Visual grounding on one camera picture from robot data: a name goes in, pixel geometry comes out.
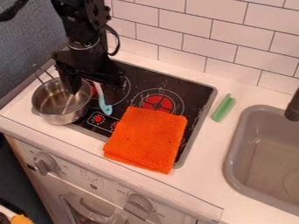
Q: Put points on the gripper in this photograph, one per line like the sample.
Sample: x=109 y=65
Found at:
x=86 y=62

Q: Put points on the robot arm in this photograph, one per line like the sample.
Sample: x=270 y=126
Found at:
x=82 y=20

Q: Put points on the silver pot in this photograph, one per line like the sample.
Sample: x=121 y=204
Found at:
x=60 y=100

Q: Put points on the toy stove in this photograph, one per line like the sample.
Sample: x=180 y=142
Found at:
x=155 y=99

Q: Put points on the blue and white spoon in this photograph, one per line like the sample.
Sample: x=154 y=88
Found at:
x=103 y=102

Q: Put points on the orange cloth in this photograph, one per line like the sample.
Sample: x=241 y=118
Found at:
x=146 y=138

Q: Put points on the green toy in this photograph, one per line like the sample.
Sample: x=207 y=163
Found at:
x=223 y=108

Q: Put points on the toy sink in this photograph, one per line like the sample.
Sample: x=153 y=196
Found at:
x=264 y=160

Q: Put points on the tap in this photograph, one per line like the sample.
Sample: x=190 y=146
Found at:
x=292 y=108

